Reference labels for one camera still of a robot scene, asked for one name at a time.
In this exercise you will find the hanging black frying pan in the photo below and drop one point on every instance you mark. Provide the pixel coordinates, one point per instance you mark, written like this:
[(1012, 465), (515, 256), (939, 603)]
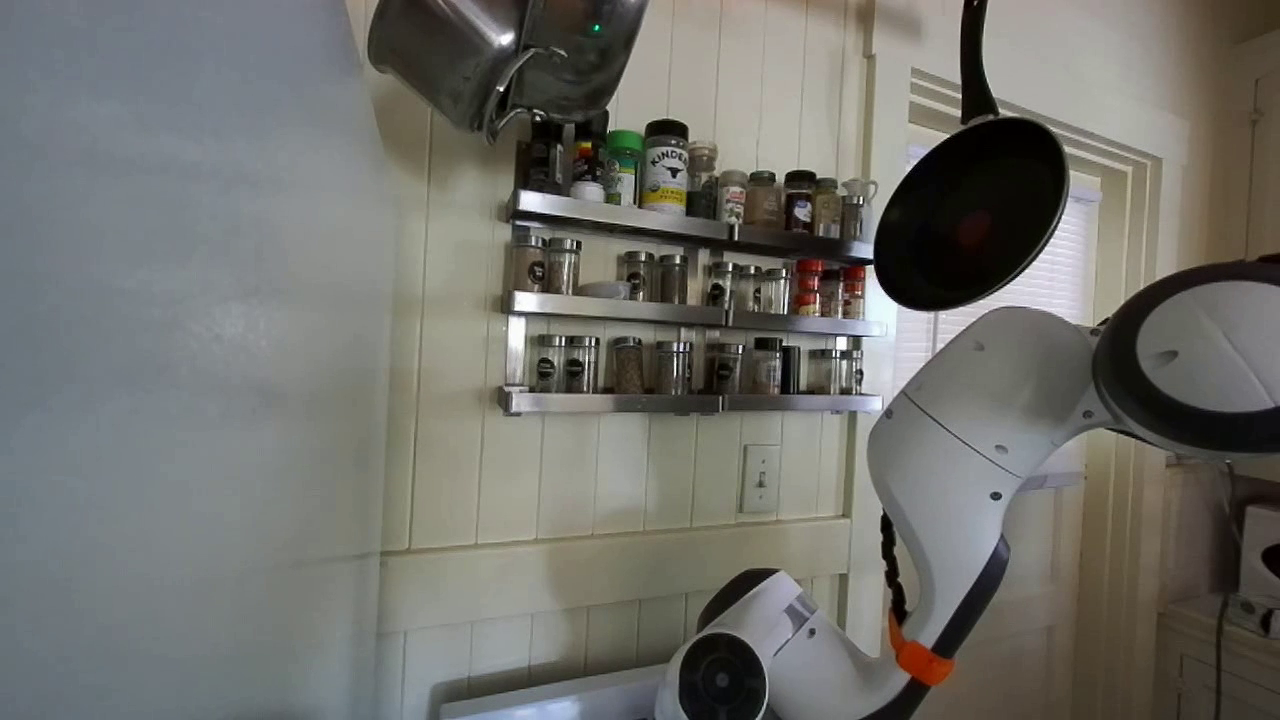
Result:
[(971, 222)]

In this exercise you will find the red spice jar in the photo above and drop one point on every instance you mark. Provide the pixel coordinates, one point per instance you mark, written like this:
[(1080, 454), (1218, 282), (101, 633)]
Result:
[(853, 288), (810, 288)]

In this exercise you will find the hanging steel bowl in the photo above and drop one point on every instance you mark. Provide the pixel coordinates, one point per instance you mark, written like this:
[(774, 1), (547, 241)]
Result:
[(573, 52)]

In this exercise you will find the black label spice jar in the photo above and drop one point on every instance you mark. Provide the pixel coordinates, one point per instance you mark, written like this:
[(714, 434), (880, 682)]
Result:
[(803, 204)]

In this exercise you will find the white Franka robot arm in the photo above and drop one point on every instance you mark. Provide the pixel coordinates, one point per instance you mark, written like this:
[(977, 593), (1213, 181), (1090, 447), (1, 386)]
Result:
[(974, 426)]

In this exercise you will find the steel three-tier spice rack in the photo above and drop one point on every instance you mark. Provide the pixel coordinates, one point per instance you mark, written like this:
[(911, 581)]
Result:
[(683, 402)]

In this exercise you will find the dark tall bottle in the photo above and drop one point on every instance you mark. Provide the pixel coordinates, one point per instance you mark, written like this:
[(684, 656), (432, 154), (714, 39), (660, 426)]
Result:
[(542, 158)]

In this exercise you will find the white countertop appliance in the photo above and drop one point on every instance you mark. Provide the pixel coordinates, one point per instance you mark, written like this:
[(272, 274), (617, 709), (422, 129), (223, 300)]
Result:
[(1257, 573)]

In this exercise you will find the cream cabinet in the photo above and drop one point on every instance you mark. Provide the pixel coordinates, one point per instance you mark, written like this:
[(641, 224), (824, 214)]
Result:
[(1184, 682)]

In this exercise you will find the large jar yellow label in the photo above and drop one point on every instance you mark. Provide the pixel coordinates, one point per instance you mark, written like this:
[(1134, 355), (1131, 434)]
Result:
[(666, 171)]

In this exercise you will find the green lid bottle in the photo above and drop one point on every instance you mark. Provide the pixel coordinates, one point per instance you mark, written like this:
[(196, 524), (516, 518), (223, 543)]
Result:
[(621, 166)]

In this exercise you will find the hanging steel pot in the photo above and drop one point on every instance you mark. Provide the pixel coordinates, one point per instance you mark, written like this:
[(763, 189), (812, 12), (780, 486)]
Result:
[(443, 52)]

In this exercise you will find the small bottle red cap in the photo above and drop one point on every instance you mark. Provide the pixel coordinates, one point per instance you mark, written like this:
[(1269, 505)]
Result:
[(586, 173)]

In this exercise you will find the glass spice jar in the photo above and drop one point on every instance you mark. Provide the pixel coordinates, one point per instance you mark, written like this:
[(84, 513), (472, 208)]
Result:
[(750, 288), (547, 360), (581, 360), (856, 214), (719, 287), (767, 364), (637, 276), (729, 203), (763, 204), (831, 208), (720, 364), (671, 276), (566, 266), (777, 288), (666, 364), (625, 364), (528, 263)]

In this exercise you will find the glass jar oval black label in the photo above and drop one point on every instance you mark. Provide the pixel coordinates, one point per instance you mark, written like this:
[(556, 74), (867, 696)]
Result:
[(856, 364)]

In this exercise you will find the nearly empty glass jar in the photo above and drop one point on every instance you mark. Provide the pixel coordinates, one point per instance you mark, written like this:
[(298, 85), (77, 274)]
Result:
[(831, 371)]

